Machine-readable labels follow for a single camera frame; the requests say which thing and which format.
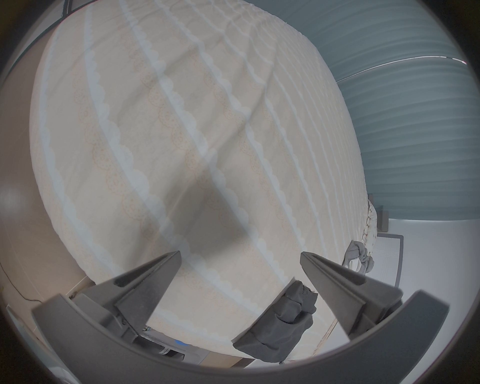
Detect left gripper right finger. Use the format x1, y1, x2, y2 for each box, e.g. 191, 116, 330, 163
300, 251, 404, 336

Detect black T-shirt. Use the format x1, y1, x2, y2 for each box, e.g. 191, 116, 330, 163
231, 279, 319, 363

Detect grey bedside table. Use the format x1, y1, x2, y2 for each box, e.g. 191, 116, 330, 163
369, 194, 389, 232

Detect black cable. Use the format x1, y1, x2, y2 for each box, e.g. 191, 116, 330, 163
0, 262, 43, 303

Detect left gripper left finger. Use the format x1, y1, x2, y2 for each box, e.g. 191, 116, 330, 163
77, 250, 182, 336

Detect bed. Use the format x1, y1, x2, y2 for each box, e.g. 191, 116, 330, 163
29, 0, 405, 362

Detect white printed pillow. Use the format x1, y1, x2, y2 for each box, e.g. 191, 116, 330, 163
365, 199, 379, 259

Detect pile of clothes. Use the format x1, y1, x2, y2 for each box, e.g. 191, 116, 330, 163
343, 240, 376, 276

